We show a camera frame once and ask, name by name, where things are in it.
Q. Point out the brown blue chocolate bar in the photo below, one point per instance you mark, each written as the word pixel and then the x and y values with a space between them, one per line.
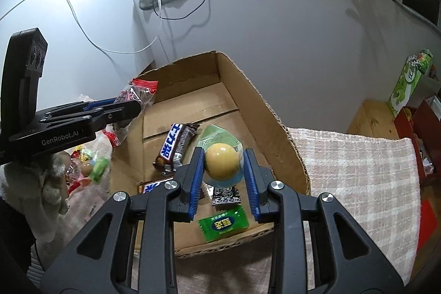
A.
pixel 153 187
pixel 172 146

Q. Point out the large open red box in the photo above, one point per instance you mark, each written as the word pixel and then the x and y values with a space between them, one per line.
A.
pixel 427 121

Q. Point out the yellow egg packet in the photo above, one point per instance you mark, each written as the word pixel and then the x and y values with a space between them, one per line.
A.
pixel 222 159

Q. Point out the brown cardboard box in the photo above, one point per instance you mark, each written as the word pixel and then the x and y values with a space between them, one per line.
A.
pixel 262 101

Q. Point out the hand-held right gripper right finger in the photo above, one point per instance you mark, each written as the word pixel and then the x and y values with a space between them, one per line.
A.
pixel 251 183

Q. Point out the red candy packet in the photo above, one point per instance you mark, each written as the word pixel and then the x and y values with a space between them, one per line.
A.
pixel 74 189

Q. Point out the black white candy packet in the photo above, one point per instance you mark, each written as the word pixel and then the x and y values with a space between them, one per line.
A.
pixel 225 196

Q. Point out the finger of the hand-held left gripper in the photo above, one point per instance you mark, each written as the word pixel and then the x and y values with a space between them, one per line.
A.
pixel 120 113
pixel 100 104

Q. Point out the grey box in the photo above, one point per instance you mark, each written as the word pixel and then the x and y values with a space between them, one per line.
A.
pixel 429 87

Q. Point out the clear red date packet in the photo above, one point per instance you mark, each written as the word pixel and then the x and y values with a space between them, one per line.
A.
pixel 144 87

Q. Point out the small red candy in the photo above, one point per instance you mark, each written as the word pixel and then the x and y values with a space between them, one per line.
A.
pixel 76 153

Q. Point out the white cabinet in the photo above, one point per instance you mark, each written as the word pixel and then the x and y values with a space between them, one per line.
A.
pixel 34 4

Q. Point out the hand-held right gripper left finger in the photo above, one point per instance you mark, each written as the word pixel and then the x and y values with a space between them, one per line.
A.
pixel 196 183

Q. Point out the green juice carton box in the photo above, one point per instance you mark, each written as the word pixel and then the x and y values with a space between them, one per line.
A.
pixel 405 87

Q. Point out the low red box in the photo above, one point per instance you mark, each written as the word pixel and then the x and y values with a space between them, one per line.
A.
pixel 403 125

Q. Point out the green candy packet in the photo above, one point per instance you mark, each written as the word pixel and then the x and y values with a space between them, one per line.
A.
pixel 220 223

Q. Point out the person's left hand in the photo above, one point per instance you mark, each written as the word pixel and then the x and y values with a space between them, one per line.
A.
pixel 31 190

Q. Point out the red flat lid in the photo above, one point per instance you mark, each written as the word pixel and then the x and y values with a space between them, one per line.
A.
pixel 423 225

